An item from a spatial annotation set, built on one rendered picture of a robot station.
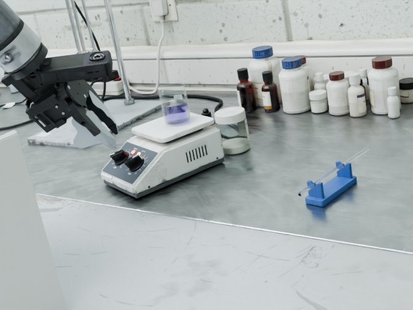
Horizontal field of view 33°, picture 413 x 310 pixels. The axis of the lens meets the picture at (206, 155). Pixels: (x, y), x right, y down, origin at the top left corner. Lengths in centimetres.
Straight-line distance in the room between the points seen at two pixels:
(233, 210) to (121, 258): 20
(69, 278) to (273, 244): 29
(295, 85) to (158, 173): 42
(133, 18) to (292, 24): 50
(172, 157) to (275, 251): 35
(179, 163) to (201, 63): 61
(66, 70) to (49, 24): 112
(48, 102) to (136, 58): 84
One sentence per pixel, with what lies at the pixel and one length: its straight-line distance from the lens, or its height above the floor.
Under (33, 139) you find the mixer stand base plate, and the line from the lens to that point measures 170.
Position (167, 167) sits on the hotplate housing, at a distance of 124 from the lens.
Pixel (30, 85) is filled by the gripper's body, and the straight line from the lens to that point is 116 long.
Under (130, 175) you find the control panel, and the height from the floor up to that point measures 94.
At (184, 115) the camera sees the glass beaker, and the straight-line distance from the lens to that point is 129.
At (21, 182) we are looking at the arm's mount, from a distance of 86.
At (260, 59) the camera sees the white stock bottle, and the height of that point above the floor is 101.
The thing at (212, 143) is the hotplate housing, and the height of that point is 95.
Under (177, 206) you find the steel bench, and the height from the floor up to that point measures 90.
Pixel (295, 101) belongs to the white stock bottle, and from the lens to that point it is 152.
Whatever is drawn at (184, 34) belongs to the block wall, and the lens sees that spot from 189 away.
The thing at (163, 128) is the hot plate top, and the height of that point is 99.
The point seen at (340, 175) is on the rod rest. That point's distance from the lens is 115.
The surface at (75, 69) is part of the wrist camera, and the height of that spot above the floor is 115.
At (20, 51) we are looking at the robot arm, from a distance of 111.
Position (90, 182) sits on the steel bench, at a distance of 136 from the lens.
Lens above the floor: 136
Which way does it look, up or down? 20 degrees down
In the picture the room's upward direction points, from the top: 11 degrees counter-clockwise
